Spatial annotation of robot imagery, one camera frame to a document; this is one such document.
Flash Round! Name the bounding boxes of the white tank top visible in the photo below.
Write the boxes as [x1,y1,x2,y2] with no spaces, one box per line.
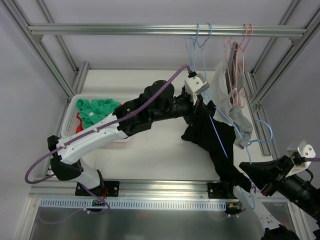
[211,62,234,126]

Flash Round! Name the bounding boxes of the black tank top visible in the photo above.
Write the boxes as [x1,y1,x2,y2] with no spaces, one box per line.
[181,101,252,192]

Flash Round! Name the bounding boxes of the pink hanger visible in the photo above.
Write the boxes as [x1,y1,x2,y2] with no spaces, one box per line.
[223,23,253,108]
[227,23,254,109]

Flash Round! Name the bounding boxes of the green tank top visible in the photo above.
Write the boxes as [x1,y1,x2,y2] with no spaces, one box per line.
[76,98,121,129]

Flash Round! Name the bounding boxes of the red tank top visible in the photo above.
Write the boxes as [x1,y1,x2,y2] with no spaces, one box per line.
[75,113,84,134]

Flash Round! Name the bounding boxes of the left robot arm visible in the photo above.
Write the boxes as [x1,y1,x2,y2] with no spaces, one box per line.
[47,76,209,197]

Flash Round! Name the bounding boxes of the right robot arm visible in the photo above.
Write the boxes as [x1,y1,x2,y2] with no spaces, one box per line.
[239,153,320,240]

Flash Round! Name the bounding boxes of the grey tank top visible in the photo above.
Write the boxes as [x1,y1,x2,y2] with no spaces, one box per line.
[225,54,253,150]

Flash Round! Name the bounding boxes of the white plastic basket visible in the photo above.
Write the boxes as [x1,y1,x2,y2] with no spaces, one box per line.
[61,94,121,142]

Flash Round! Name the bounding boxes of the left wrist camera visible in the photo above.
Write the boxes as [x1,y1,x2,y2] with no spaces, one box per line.
[184,73,210,106]

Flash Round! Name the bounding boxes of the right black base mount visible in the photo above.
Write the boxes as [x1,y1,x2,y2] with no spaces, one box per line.
[206,181,236,199]

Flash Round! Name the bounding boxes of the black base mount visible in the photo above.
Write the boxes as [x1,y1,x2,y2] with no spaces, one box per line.
[74,180,120,197]
[206,181,236,199]

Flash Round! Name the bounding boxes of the white slotted cable duct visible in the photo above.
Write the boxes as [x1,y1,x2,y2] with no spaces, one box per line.
[39,198,227,212]

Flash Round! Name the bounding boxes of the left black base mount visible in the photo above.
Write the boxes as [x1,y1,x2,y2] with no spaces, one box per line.
[74,180,120,197]

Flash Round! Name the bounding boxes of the front aluminium rail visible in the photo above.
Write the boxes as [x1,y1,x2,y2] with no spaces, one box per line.
[29,178,219,201]

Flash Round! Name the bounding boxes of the aluminium hanging rail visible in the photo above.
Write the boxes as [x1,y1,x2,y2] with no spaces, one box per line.
[28,23,307,39]

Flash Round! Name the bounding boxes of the aluminium frame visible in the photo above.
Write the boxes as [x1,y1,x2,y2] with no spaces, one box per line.
[0,0,320,240]

